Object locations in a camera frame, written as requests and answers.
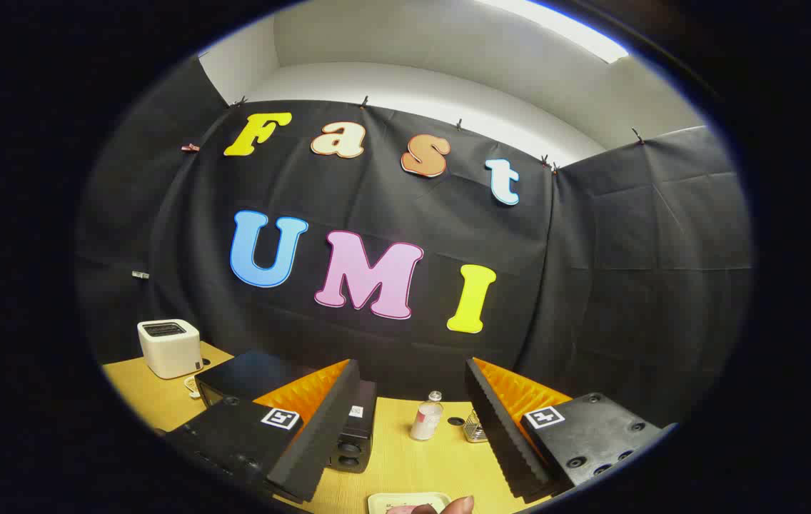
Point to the cream square plate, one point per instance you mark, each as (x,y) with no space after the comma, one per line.
(391,502)

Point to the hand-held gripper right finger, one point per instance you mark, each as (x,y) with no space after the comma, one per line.
(498,435)

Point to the white toaster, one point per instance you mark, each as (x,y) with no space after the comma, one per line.
(170,350)

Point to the row of black clips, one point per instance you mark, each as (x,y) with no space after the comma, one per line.
(364,102)

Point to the black toaster oven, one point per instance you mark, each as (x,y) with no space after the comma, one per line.
(248,375)

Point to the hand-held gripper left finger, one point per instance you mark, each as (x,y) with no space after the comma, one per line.
(327,428)

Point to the clear plastic bottle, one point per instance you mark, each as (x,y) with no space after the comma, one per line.
(425,421)

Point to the white power plug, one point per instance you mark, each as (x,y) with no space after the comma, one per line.
(193,387)

